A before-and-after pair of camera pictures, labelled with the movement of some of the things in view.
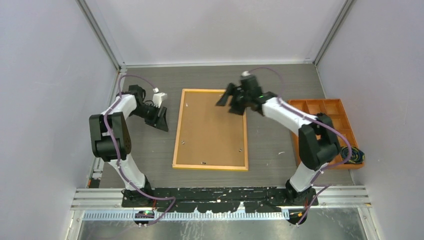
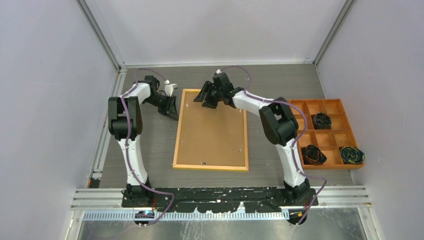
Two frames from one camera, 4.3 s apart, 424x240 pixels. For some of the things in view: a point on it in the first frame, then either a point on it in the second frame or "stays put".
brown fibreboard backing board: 209,134 stays put
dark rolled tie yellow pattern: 357,155 stays put
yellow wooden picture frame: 208,136 stays put
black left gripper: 161,123 to 171,111
